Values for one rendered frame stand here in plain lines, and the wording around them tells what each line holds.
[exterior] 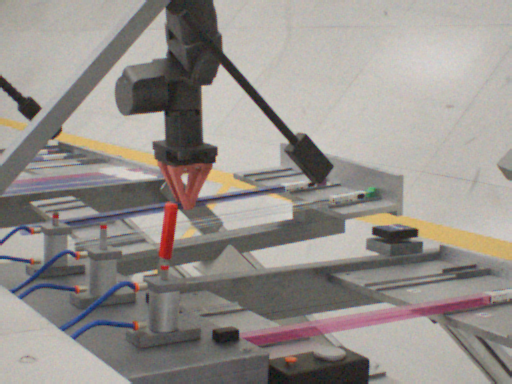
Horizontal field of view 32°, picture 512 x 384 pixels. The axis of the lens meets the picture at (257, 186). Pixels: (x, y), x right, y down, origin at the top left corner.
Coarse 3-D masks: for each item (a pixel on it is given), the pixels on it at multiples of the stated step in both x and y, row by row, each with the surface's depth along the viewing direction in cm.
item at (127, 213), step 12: (324, 180) 146; (240, 192) 139; (252, 192) 140; (264, 192) 141; (276, 192) 142; (156, 204) 133; (180, 204) 134; (204, 204) 136; (84, 216) 128; (96, 216) 128; (108, 216) 129; (120, 216) 130; (132, 216) 131
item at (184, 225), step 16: (368, 192) 139; (272, 208) 131; (288, 208) 132; (304, 208) 134; (160, 224) 123; (176, 224) 123; (192, 224) 124; (208, 224) 126; (80, 240) 116; (96, 240) 117; (112, 240) 119
